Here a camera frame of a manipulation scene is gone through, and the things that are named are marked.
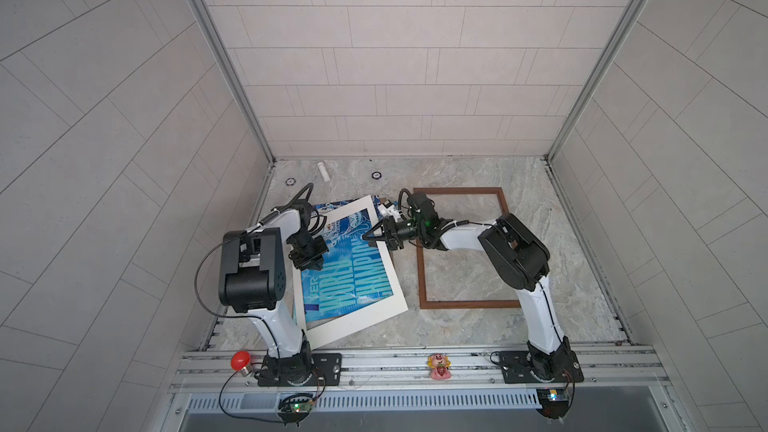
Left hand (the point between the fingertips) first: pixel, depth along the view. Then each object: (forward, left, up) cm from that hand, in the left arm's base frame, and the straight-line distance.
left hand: (331, 257), depth 92 cm
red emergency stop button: (-29, +16, +5) cm, 33 cm away
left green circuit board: (-37, +1, +5) cm, 38 cm away
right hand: (0, -13, +10) cm, 17 cm away
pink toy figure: (-29, -31, +5) cm, 43 cm away
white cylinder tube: (+33, +7, +2) cm, 34 cm away
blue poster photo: (-6, -8, +2) cm, 10 cm away
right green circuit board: (-36, -58, 0) cm, 68 cm away
